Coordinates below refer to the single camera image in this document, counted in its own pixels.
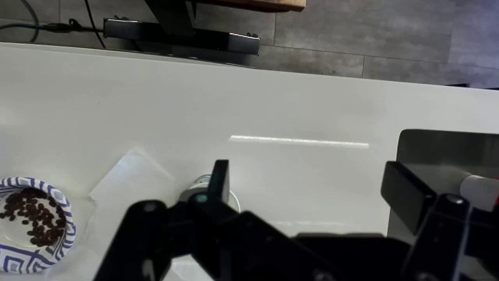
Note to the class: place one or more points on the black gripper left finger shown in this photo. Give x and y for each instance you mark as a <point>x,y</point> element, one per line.
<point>229,246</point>

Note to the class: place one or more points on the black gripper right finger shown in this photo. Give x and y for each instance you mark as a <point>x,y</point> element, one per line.
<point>451,216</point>

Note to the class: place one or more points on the clear plastic wrapper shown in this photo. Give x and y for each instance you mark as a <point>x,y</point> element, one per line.
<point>132,179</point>

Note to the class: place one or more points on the black stand base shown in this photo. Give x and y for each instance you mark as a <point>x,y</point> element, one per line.
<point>173,26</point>

